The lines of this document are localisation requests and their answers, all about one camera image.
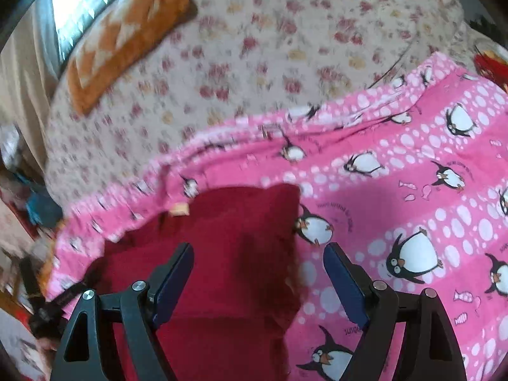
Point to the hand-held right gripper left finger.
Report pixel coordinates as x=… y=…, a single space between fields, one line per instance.
x=170 y=285

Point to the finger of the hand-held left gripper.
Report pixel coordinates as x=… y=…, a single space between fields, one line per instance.
x=75 y=289

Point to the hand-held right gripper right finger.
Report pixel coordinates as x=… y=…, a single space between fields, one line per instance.
x=345 y=285

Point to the dark red garment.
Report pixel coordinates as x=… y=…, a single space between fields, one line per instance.
x=230 y=254

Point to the blue plastic bag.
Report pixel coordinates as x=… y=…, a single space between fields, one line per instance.
x=43 y=208

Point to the pink penguin print blanket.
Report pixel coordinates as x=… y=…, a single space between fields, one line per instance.
x=397 y=190

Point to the beige curtain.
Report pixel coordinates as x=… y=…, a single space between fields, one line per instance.
x=24 y=87

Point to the orange checkered mat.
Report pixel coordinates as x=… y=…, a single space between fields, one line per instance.
x=127 y=39

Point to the floral quilt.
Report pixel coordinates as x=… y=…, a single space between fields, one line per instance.
x=258 y=47

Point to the red printed cloth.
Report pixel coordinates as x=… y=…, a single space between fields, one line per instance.
x=490 y=67

